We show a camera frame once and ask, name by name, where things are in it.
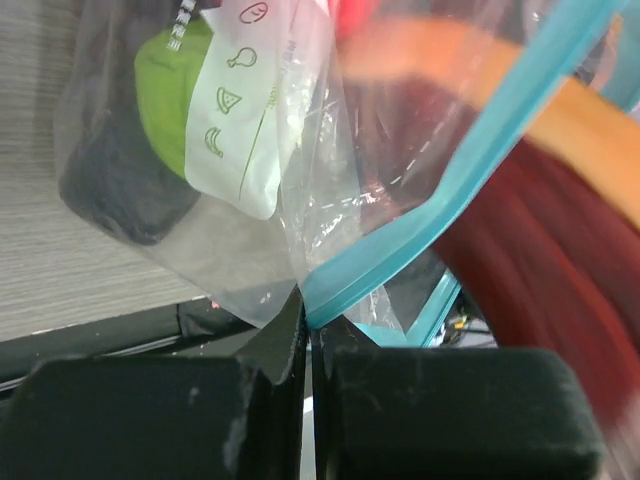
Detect clear zip top bag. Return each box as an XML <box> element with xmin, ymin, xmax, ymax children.
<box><xmin>71</xmin><ymin>1</ymin><xmax>639</xmax><ymax>347</ymax></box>

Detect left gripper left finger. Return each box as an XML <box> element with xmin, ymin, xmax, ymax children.
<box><xmin>1</xmin><ymin>292</ymin><xmax>306</xmax><ymax>479</ymax></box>

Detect purple toy grapes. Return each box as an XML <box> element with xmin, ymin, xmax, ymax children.
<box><xmin>54</xmin><ymin>18</ymin><xmax>200</xmax><ymax>246</ymax></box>

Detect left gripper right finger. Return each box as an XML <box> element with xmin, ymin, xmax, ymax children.
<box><xmin>311</xmin><ymin>320</ymin><xmax>606</xmax><ymax>479</ymax></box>

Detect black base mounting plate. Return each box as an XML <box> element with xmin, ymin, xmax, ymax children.
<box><xmin>1</xmin><ymin>297</ymin><xmax>256</xmax><ymax>394</ymax></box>

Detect green toy fruit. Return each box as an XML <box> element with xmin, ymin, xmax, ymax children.
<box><xmin>134</xmin><ymin>19</ymin><xmax>213</xmax><ymax>178</ymax></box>

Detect orange papaya slice toy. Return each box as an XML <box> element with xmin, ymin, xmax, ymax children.
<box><xmin>339</xmin><ymin>19</ymin><xmax>640</xmax><ymax>431</ymax></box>

